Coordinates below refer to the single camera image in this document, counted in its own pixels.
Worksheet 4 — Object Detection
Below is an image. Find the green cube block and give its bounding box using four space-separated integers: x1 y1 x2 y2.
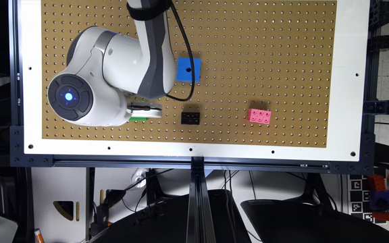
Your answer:
129 117 149 121

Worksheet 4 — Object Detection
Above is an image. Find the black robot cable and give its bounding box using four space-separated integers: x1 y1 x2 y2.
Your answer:
163 0 196 103

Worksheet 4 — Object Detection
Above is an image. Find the brown perforated pegboard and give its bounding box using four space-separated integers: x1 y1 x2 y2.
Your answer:
42 0 338 148

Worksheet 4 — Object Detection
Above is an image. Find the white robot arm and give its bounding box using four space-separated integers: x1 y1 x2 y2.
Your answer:
47 1 177 126

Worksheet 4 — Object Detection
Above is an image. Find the black white fiducial marker sheet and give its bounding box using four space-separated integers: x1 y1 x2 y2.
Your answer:
347 175 375 223

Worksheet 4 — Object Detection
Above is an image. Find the pink studded brick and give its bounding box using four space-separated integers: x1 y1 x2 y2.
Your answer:
247 109 271 124

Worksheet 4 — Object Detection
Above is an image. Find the black studded brick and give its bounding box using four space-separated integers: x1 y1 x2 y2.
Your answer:
180 112 201 125

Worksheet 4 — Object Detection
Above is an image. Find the purple toy brick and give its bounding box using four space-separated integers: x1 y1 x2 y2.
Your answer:
369 190 389 211

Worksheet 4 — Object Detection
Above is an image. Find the blue cube block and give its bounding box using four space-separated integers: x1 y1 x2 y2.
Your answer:
177 57 201 82

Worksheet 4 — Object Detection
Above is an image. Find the dark aluminium table frame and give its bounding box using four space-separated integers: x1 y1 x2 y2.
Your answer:
11 1 374 237

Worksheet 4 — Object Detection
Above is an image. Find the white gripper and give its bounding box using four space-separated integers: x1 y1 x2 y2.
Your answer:
128 102 163 118

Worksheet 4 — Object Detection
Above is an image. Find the red toy brick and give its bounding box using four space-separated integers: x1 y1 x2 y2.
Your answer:
372 211 389 221

